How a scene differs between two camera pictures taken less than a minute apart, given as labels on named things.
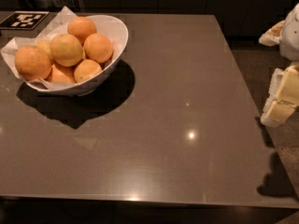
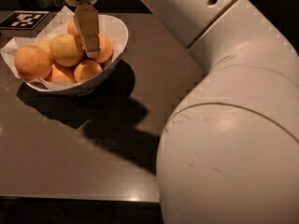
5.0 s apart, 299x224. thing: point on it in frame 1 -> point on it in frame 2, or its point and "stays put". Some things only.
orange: x=98 y=47 stays put
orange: x=32 y=63 stays put
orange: x=66 y=49 stays put
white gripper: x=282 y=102 -> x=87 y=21
